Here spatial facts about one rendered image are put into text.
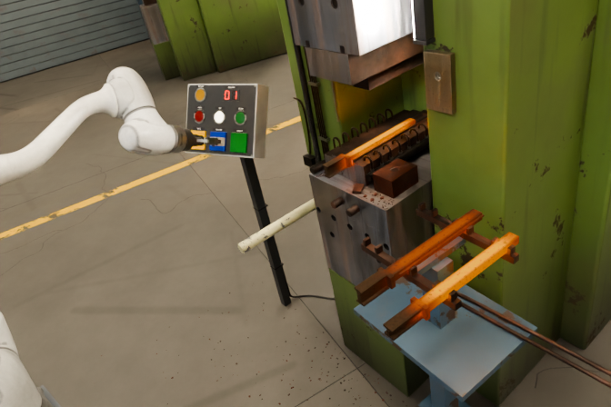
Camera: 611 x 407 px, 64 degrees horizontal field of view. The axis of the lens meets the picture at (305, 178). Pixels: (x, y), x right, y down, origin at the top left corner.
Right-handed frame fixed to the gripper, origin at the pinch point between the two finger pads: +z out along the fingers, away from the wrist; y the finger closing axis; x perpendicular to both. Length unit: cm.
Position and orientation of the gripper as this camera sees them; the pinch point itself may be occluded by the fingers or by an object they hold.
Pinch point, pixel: (217, 141)
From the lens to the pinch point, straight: 179.1
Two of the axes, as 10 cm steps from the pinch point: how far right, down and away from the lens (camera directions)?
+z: 4.7, -0.3, 8.8
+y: 8.8, 0.9, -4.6
